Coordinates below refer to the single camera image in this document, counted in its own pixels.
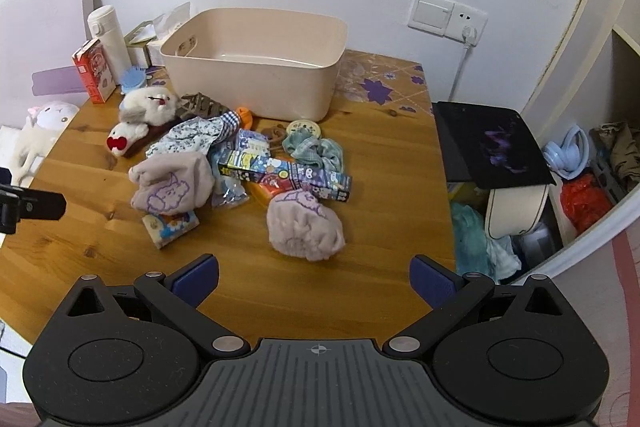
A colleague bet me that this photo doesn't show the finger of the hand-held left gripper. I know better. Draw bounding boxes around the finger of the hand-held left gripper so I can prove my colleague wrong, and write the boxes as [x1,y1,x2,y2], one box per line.
[0,187,67,234]

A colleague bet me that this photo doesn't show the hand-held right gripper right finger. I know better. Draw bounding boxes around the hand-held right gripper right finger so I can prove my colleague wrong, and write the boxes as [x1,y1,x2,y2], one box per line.
[383,254,584,355]

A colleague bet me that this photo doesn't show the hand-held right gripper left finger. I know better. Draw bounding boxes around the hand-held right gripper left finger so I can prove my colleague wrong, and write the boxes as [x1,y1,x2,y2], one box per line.
[52,253,251,356]

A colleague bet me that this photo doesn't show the pink cloth with purple print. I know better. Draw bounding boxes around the pink cloth with purple print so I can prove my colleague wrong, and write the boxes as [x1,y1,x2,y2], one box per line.
[128,154,216,214]
[266,189,347,262]

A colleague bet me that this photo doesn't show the orange snack packet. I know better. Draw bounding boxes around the orange snack packet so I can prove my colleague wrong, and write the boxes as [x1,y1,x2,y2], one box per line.
[247,179,292,198]

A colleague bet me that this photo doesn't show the blue floral cloth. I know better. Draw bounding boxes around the blue floral cloth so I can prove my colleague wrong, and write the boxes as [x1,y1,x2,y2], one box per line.
[146,109,246,159]

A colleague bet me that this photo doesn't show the blue white tissue packet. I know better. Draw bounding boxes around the blue white tissue packet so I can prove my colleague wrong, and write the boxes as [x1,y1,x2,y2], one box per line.
[235,129,272,158]

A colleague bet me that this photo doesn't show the beige plastic storage bin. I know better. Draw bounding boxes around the beige plastic storage bin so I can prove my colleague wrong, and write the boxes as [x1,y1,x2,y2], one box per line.
[159,8,349,120]

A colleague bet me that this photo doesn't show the wooden desktop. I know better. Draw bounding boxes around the wooden desktop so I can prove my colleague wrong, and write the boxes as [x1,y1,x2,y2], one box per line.
[0,79,457,348]

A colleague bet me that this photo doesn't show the turquoise cloth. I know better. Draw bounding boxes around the turquoise cloth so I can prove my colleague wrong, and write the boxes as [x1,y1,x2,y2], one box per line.
[449,202,494,278]

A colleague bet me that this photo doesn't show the small cartoon tissue packet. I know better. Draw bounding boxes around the small cartoon tissue packet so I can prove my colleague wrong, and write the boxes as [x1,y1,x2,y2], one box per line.
[141,209,200,250]

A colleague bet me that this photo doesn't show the white cat plush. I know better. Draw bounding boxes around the white cat plush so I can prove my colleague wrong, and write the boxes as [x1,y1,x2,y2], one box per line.
[0,102,81,188]

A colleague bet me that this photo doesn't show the clear blue plastic packet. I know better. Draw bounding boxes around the clear blue plastic packet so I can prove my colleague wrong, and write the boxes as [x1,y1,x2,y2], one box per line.
[210,174,250,208]

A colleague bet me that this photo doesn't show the white plush with red bow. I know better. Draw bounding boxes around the white plush with red bow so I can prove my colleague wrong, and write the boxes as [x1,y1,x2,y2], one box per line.
[106,121,151,156]

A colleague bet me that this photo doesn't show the cream round bag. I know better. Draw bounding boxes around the cream round bag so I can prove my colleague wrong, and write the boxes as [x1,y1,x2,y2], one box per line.
[484,184,551,241]

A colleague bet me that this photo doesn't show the yellow blue cartoon box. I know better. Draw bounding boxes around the yellow blue cartoon box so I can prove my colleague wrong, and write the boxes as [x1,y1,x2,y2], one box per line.
[217,150,301,181]

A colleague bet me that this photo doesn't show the red drink carton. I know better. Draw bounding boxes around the red drink carton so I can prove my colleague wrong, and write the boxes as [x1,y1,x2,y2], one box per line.
[71,38,117,104]

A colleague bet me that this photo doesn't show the purple cartoon box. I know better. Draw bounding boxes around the purple cartoon box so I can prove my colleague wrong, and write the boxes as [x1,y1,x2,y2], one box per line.
[290,162,353,204]

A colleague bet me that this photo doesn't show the white plush toy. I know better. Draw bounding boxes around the white plush toy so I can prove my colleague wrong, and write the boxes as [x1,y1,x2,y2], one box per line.
[119,87,184,128]

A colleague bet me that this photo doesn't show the blue hairbrush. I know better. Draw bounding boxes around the blue hairbrush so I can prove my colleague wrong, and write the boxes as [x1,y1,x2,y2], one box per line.
[119,64,150,96]

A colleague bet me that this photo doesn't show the teal cloth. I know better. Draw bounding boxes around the teal cloth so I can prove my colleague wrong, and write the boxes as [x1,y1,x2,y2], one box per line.
[281,129,345,170]

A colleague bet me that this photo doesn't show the brown patterned cloth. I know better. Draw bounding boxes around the brown patterned cloth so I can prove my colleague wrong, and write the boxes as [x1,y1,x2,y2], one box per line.
[177,92,231,120]

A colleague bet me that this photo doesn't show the red plastic bag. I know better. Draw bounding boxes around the red plastic bag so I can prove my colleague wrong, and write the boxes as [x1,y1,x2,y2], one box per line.
[559,174,615,236]

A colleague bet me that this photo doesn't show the white thermos bottle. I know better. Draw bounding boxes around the white thermos bottle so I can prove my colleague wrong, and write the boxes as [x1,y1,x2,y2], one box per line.
[87,5,132,86]

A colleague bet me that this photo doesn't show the light blue headphones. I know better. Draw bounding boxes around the light blue headphones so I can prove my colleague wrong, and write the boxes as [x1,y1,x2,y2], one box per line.
[542,124,593,180]

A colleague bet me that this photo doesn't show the olive tissue pack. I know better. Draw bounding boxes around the olive tissue pack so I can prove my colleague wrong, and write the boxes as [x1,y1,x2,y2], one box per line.
[123,21,160,68]

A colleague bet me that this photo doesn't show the cream tissue pack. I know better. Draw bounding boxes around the cream tissue pack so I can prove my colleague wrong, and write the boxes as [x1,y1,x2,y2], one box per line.
[146,19,193,68]

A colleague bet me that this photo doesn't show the olive brown clothing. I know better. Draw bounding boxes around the olive brown clothing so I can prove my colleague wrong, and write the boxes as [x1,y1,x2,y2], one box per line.
[592,122,640,188]

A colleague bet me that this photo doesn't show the white tissue sheet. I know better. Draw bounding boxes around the white tissue sheet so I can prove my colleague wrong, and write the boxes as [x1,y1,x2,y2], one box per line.
[152,2,192,32]

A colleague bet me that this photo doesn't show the white shelf unit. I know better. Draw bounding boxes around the white shelf unit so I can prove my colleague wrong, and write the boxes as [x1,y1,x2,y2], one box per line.
[500,24,640,288]

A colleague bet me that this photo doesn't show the brown hair tie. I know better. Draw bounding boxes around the brown hair tie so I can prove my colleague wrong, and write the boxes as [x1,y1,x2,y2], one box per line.
[260,123,289,146]

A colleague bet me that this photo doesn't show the white plug cable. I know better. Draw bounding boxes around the white plug cable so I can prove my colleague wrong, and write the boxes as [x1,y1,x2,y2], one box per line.
[447,24,484,103]

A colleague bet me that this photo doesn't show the white wall switch socket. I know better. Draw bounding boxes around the white wall switch socket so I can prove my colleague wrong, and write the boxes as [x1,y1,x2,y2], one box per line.
[407,0,489,42]

